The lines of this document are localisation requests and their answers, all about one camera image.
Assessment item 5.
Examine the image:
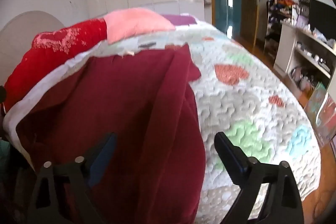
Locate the maroon garment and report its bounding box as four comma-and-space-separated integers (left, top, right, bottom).
16, 44, 206, 224

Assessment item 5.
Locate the pink pillow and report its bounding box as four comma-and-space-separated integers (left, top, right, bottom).
104, 7, 176, 44

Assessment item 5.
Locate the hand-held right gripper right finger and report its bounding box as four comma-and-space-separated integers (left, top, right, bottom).
214, 132, 305, 224

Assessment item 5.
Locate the grey bag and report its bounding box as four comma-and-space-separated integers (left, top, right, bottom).
290, 65, 315, 90

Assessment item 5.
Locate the purple pillow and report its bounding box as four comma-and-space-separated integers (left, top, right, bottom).
160, 13, 197, 28

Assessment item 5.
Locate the heart pattern quilt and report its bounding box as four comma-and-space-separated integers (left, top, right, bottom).
66, 21, 322, 224

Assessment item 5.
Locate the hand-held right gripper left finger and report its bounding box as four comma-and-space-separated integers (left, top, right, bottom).
26, 132, 118, 224

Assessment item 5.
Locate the white shelf unit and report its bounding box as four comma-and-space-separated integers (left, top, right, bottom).
273, 22, 336, 98

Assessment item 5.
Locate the cluttered black rack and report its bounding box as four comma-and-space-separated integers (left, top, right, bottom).
264, 0, 298, 56

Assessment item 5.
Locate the black television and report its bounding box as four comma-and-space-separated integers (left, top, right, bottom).
308, 0, 336, 42

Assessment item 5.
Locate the red blanket with pink print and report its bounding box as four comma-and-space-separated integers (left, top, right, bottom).
3, 18, 108, 111

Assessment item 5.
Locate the beige headboard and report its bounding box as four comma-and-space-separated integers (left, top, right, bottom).
0, 11, 65, 62

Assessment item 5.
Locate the colourful printed board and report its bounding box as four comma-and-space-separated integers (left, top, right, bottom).
304, 82, 336, 147

